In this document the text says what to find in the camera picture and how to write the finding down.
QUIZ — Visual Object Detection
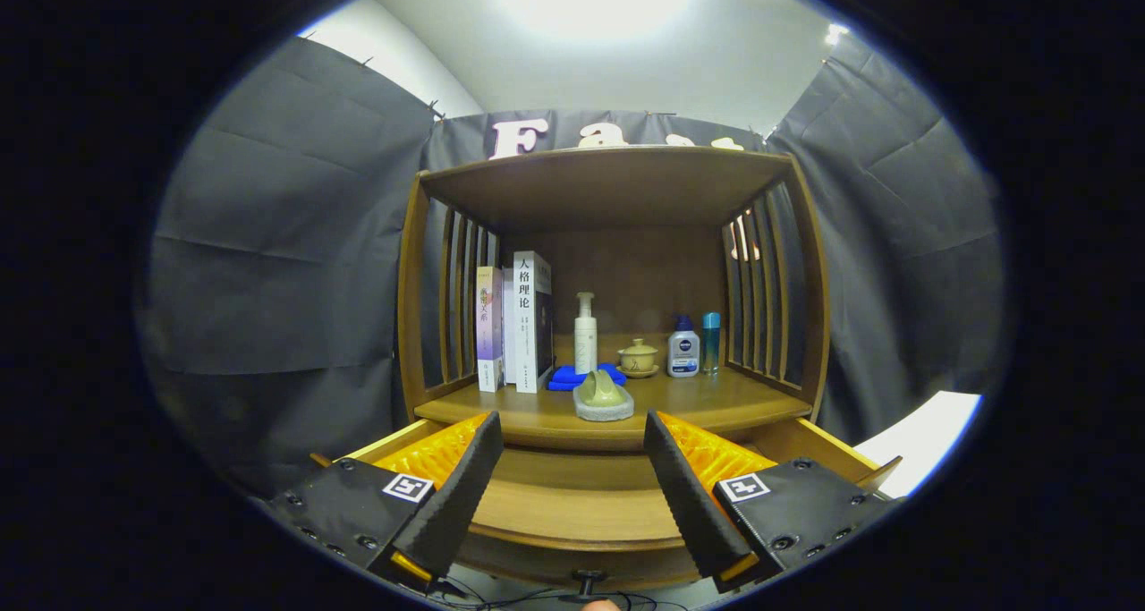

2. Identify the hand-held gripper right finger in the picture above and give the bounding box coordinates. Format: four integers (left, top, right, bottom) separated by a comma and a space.
642, 410, 900, 594

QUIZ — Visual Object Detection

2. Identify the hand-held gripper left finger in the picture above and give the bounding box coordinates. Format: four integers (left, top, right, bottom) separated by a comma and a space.
264, 412, 506, 594

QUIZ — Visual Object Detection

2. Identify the wooden drawer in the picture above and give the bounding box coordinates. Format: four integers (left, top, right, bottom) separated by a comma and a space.
309, 417, 904, 594

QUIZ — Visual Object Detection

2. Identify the green item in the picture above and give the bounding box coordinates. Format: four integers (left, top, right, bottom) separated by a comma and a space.
572, 369, 636, 422

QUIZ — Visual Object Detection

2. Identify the wooden countertop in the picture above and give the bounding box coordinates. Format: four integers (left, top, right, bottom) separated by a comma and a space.
413, 365, 815, 455

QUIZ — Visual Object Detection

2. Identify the brown wooden cabinet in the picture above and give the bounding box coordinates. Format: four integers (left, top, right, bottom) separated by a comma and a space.
396, 146, 833, 455

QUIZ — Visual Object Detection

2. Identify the white lotion bottle blue cap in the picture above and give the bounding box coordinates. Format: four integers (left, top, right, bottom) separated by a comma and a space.
667, 315, 700, 378

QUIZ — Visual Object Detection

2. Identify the yellow lidded teacup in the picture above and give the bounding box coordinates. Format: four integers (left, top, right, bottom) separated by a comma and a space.
617, 338, 661, 379

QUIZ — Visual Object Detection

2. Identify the blue folded cloth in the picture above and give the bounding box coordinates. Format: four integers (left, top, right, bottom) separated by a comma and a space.
547, 363, 629, 392

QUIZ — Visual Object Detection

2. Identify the thick white book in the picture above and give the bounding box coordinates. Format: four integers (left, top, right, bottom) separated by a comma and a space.
513, 250, 554, 395

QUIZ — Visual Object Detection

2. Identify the thin white book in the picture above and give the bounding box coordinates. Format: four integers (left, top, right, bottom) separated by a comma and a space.
501, 267, 518, 386

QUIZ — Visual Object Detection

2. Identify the purple book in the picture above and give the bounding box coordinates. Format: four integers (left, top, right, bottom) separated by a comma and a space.
476, 266, 505, 393

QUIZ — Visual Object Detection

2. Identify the white pump bottle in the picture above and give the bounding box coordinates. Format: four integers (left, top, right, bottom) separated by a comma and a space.
573, 292, 598, 376

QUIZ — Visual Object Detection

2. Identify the black floor cable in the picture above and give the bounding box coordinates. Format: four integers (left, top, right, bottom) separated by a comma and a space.
429, 580, 672, 610

